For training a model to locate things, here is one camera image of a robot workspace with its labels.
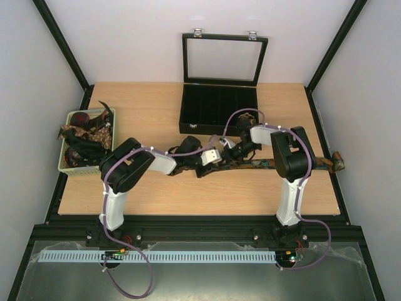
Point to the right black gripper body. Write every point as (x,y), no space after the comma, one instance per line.
(230,153)

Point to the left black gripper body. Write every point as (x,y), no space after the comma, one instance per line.
(200,174)

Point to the brown teal patterned tie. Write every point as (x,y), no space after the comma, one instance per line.
(332,165)

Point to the green perforated plastic basket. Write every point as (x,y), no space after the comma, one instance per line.
(72,166)

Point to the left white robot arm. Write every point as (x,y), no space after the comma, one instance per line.
(122,169)

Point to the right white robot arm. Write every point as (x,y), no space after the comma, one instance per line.
(294,161)

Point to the pile of ties in basket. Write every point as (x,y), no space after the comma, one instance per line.
(81,135)

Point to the rolled patterned tie in box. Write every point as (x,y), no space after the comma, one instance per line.
(246,116)

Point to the black compartment storage box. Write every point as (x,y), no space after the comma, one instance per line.
(221,74)

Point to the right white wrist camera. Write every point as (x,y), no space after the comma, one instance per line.
(227,143)

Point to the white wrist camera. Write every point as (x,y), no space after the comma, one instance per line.
(211,156)
(227,143)

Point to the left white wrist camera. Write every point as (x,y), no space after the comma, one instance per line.
(211,156)

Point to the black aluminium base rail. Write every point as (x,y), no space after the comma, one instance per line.
(258,231)

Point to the light blue cable duct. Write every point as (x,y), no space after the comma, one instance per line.
(92,256)

